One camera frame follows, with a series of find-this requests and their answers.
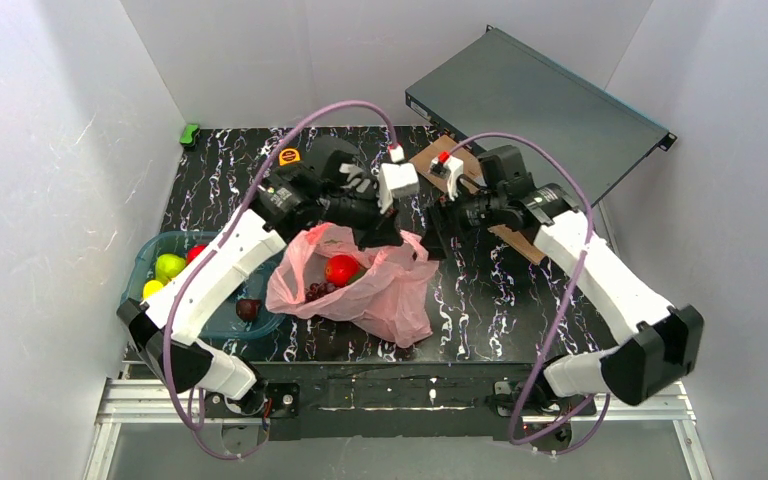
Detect red fake peach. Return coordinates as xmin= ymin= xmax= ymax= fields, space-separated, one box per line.
xmin=324 ymin=254 xmax=362 ymax=288

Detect pink plastic bag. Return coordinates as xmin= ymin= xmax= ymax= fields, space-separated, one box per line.
xmin=265 ymin=223 xmax=439 ymax=348

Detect purple fake grapes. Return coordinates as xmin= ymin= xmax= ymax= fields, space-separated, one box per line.
xmin=305 ymin=281 xmax=339 ymax=302

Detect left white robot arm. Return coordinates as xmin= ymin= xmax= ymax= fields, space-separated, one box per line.
xmin=117 ymin=136 xmax=403 ymax=400

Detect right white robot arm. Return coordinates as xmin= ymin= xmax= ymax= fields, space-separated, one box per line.
xmin=417 ymin=145 xmax=704 ymax=405

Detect dark fake plum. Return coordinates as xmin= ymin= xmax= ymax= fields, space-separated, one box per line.
xmin=235 ymin=298 xmax=262 ymax=324

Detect red fake apple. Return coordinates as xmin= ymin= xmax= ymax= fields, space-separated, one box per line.
xmin=185 ymin=244 xmax=207 ymax=264

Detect green fake apple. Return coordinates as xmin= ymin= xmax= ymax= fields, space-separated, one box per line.
xmin=154 ymin=253 xmax=187 ymax=284

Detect yellow fake lemon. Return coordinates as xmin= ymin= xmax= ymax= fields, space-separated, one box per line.
xmin=141 ymin=279 xmax=165 ymax=300

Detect wooden board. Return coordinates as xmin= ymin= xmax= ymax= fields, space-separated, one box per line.
xmin=408 ymin=135 xmax=548 ymax=265

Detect orange tape measure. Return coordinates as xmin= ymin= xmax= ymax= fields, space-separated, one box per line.
xmin=278 ymin=148 xmax=302 ymax=166

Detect blue plastic fruit container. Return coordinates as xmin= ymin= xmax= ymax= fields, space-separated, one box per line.
xmin=121 ymin=231 xmax=285 ymax=341

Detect green small object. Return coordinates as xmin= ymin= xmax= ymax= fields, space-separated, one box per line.
xmin=179 ymin=123 xmax=200 ymax=147

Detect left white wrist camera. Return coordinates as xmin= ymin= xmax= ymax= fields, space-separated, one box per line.
xmin=377 ymin=144 xmax=420 ymax=214

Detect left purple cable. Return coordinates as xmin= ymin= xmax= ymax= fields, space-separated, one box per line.
xmin=161 ymin=99 xmax=400 ymax=462

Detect purple cable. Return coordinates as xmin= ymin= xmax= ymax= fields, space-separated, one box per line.
xmin=161 ymin=99 xmax=400 ymax=462
xmin=446 ymin=132 xmax=612 ymax=456

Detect dark rack network switch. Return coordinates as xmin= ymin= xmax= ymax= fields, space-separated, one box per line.
xmin=405 ymin=27 xmax=677 ymax=204

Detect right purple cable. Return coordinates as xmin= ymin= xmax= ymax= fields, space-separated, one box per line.
xmin=446 ymin=132 xmax=612 ymax=456

